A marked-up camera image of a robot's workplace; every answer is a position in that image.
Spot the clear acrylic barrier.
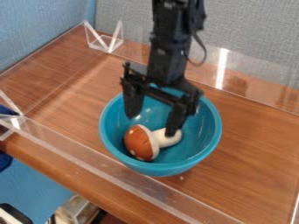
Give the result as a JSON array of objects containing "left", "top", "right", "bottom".
[
  {"left": 5, "top": 117, "right": 243, "bottom": 224},
  {"left": 83, "top": 19, "right": 299, "bottom": 116}
]

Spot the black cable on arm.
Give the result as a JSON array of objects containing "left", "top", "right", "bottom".
[{"left": 185, "top": 29, "right": 209, "bottom": 67}]

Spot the blue cloth object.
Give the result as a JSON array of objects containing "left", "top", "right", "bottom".
[{"left": 0, "top": 104, "right": 18, "bottom": 172}]

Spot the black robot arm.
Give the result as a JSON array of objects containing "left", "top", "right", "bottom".
[{"left": 120, "top": 0, "right": 207, "bottom": 137}]

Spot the clear acrylic left bracket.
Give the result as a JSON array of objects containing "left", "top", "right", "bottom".
[{"left": 0, "top": 90, "right": 24, "bottom": 141}]

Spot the clear acrylic front barrier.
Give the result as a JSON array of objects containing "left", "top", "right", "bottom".
[{"left": 5, "top": 117, "right": 243, "bottom": 224}]

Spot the clear acrylic corner bracket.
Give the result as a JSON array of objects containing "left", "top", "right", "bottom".
[{"left": 83, "top": 20, "right": 124, "bottom": 53}]

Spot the clear acrylic back barrier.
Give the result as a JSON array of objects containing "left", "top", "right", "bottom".
[{"left": 83, "top": 19, "right": 299, "bottom": 116}]

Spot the black object bottom left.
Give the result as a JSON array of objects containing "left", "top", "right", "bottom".
[{"left": 0, "top": 203, "right": 33, "bottom": 224}]

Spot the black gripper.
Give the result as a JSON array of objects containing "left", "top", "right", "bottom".
[{"left": 120, "top": 32, "right": 204, "bottom": 137}]

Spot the brown and white toy mushroom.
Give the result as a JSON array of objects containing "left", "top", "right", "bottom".
[{"left": 124, "top": 124, "right": 183, "bottom": 161}]

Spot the blue ceramic bowl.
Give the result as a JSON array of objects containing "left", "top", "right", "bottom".
[{"left": 97, "top": 94, "right": 221, "bottom": 177}]

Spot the clear box under table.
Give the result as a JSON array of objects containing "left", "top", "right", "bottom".
[{"left": 45, "top": 195, "right": 100, "bottom": 224}]

